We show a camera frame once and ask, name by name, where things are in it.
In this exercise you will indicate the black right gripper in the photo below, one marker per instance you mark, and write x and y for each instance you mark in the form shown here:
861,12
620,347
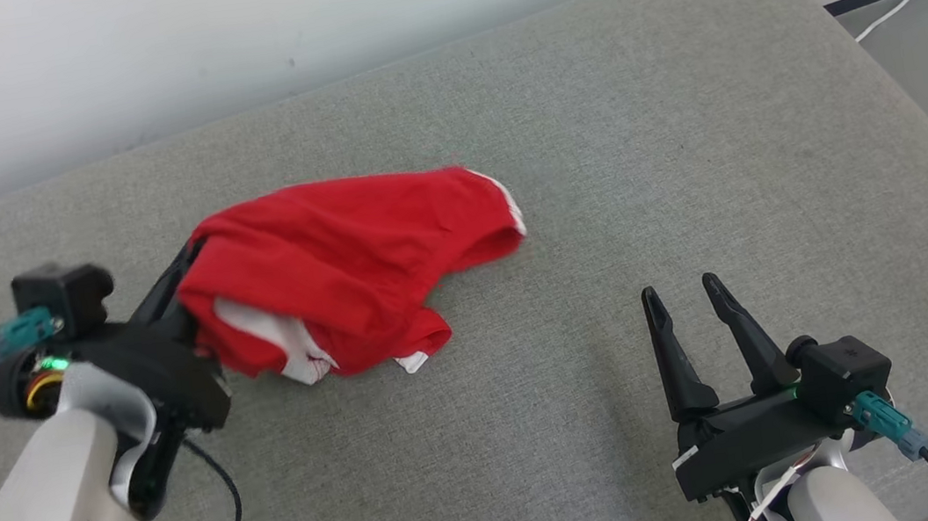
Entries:
752,442

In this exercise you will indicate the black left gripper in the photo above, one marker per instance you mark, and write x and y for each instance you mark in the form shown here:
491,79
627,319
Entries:
177,375

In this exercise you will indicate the red shorts with white trim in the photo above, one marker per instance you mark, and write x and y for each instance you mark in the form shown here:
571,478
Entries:
340,258

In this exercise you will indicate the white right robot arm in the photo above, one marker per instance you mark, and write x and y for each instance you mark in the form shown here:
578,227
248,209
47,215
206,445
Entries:
830,503

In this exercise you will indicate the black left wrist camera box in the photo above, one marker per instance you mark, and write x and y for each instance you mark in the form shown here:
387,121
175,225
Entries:
66,296

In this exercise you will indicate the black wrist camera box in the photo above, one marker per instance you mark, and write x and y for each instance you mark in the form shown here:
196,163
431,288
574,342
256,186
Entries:
845,373
66,296

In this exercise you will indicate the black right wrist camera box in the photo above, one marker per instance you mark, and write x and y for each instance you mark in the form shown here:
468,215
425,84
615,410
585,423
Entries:
845,373

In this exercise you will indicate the teal left camera connector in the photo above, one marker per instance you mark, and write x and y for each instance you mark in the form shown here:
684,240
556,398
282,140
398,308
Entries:
26,332

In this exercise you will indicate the teal camera connector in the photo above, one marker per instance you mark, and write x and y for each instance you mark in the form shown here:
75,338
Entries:
26,332
887,421

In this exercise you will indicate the teal right camera connector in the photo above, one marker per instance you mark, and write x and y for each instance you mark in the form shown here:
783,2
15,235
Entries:
887,421

